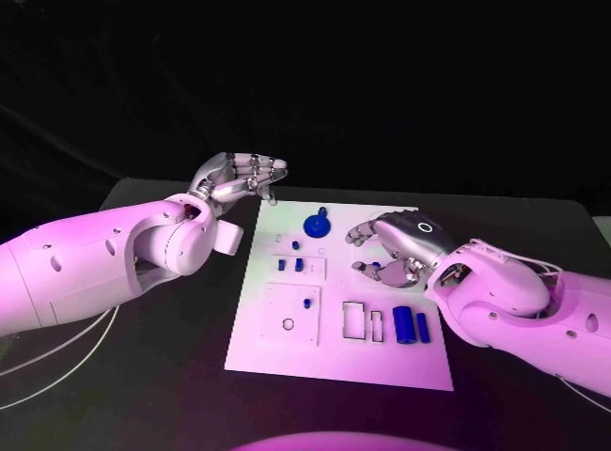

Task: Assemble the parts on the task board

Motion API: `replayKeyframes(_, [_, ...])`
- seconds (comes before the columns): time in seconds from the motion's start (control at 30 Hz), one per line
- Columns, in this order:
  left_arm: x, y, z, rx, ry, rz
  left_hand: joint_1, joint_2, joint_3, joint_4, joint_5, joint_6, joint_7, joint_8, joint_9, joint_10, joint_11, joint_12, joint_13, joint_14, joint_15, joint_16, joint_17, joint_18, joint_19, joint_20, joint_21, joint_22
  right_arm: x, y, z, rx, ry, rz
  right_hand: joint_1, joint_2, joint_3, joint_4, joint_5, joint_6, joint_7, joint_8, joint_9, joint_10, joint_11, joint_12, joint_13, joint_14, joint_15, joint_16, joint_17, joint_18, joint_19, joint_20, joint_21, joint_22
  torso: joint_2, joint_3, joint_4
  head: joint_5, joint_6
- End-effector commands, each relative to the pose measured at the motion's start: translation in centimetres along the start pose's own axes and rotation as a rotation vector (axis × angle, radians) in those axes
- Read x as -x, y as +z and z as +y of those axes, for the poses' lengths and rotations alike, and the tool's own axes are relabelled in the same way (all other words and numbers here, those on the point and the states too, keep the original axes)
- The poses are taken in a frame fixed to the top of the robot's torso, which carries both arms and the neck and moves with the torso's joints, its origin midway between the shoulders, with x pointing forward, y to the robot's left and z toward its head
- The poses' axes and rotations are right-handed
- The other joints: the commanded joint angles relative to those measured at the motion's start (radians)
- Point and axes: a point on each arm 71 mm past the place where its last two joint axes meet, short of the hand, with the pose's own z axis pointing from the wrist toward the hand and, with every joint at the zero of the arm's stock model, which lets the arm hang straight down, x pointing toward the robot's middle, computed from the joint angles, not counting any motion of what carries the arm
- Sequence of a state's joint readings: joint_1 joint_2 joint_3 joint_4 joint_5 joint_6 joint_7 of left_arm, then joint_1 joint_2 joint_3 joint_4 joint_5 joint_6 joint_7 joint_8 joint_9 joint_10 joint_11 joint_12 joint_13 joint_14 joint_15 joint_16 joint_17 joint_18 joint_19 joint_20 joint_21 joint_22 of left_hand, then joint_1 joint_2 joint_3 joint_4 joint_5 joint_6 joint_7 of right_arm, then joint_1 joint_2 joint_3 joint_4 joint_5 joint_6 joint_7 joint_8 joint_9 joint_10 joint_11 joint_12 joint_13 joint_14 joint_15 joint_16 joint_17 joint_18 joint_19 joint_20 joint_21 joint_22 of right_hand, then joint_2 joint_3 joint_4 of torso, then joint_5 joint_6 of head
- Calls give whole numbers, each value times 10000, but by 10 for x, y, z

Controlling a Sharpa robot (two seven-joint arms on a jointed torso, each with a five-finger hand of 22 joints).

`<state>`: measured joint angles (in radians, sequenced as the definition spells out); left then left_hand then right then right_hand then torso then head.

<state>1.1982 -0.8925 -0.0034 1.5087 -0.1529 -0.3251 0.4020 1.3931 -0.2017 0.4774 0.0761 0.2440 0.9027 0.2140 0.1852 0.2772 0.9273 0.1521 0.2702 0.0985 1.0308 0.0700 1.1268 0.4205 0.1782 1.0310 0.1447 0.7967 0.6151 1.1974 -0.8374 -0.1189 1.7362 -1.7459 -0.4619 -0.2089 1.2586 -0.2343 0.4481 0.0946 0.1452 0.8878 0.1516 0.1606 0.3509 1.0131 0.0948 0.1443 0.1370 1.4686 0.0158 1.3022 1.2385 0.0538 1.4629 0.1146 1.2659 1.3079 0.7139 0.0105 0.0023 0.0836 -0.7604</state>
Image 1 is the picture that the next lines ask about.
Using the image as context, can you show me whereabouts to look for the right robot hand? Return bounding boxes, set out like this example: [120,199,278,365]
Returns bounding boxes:
[344,209,460,288]

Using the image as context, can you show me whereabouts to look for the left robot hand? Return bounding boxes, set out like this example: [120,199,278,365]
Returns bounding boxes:
[186,151,290,212]

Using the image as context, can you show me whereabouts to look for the white task board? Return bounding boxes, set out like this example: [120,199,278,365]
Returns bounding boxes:
[223,199,455,392]

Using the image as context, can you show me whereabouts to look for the blue gear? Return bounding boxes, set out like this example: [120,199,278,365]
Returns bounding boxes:
[303,215,333,238]

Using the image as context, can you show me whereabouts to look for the large blue cylinder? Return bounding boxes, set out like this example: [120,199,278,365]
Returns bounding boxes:
[392,305,419,345]

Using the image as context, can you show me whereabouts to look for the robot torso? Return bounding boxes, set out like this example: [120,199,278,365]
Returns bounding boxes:
[228,431,460,451]

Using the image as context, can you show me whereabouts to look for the white cable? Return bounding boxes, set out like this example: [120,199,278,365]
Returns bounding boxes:
[558,376,611,414]
[0,304,121,415]
[507,255,565,279]
[0,309,114,385]

